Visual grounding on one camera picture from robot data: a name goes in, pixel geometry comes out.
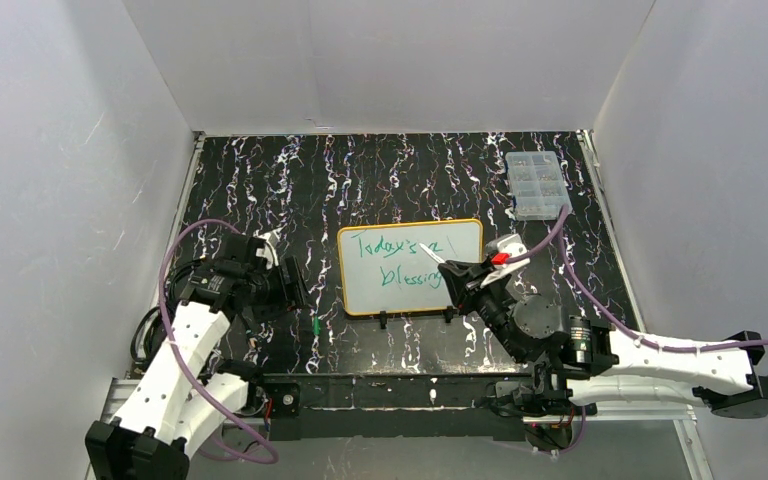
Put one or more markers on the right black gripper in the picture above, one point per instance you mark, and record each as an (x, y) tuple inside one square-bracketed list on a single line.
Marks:
[(475, 287)]

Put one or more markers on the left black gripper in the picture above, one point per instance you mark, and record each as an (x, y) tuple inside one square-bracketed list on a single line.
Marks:
[(294, 283)]

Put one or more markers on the green whiteboard marker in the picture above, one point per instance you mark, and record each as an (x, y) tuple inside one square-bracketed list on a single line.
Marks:
[(431, 254)]

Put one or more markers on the yellow framed whiteboard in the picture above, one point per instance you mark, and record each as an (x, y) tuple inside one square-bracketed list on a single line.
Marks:
[(382, 267)]

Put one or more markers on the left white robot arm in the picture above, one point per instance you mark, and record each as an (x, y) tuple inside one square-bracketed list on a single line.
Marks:
[(171, 413)]

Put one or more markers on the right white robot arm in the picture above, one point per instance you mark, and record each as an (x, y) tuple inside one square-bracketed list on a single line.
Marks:
[(579, 361)]

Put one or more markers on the clear plastic compartment box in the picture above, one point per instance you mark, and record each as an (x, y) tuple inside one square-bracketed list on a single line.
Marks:
[(537, 185)]

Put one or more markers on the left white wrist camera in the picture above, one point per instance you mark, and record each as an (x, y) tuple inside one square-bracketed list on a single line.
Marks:
[(268, 251)]

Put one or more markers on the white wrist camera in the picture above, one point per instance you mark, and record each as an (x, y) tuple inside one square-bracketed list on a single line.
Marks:
[(268, 251), (508, 255)]

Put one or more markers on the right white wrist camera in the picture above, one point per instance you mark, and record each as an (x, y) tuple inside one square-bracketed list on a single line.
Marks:
[(508, 255)]

